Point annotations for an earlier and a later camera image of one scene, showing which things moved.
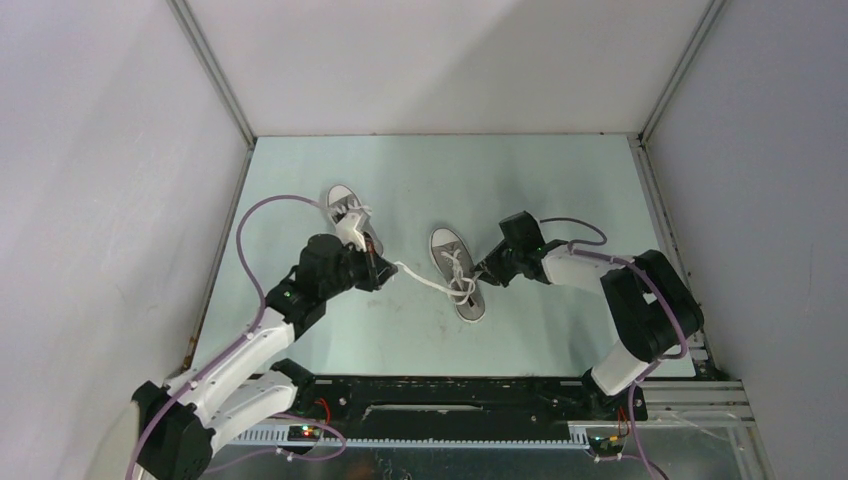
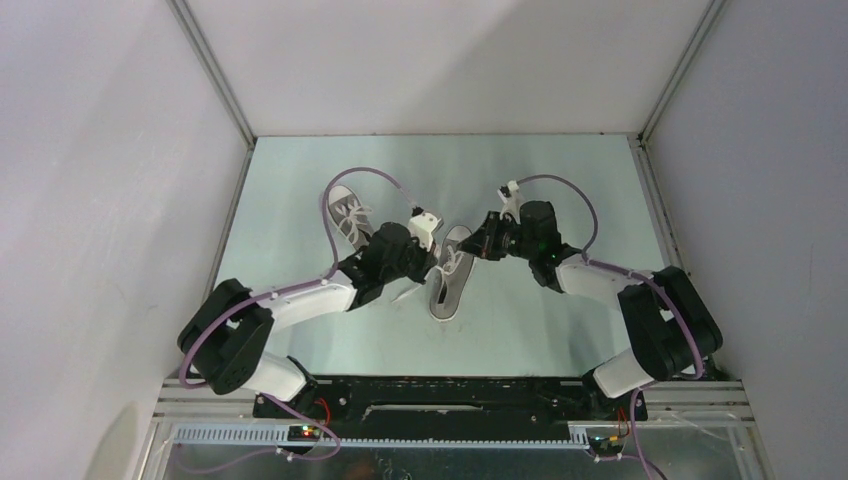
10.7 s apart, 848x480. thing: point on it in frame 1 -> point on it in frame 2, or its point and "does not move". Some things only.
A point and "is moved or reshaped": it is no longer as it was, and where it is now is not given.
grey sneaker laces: (452, 256) is moved or reshaped
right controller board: (606, 446) does not move
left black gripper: (377, 270) -> (426, 261)
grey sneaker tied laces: (342, 199) does not move
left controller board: (309, 433) does not move
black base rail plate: (451, 403) does not move
